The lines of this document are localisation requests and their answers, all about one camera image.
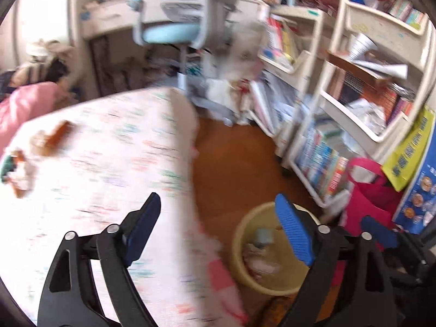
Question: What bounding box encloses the white desk with drawer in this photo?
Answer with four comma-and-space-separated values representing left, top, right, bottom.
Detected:
70, 0, 270, 99

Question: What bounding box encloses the row of colourful books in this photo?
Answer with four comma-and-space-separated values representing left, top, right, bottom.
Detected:
296, 126, 350, 202

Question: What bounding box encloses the green wrapper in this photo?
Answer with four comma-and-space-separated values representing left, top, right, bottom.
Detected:
0, 155, 16, 184

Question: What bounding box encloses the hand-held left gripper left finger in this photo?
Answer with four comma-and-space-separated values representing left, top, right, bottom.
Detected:
37, 192, 161, 327

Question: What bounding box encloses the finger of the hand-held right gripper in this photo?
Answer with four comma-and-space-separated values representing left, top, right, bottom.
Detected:
360, 215, 400, 250

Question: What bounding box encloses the pink fabric bag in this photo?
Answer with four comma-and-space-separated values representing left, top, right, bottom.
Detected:
341, 158, 406, 237

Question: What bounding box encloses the floral sheet bed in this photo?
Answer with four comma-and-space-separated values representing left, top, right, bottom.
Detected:
0, 87, 249, 327

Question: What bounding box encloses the yellow plastic bin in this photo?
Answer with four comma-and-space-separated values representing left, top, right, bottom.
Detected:
229, 202, 321, 296

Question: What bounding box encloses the grey blue office chair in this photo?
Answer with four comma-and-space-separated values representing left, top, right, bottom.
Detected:
132, 0, 246, 126

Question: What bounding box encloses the cream plastic bookshelf rack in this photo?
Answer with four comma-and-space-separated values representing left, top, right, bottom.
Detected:
283, 0, 435, 208
257, 5, 329, 157

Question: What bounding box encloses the pink blanket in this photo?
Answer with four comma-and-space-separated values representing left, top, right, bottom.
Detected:
0, 82, 69, 157

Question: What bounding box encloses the light blue packet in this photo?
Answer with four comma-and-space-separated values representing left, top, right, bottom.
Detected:
255, 228, 275, 247

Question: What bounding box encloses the white canvas tote bag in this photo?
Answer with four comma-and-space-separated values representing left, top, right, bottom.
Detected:
230, 20, 271, 87

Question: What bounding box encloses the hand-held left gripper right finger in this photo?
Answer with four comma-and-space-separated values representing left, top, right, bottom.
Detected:
274, 193, 409, 327

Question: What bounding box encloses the white tissue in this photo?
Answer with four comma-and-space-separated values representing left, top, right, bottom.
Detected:
8, 162, 36, 191

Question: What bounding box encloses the stack of leaning booklets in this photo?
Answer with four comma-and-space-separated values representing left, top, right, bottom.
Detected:
249, 73, 300, 135

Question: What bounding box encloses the beige canvas bag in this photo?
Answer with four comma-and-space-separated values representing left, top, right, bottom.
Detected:
10, 39, 74, 87

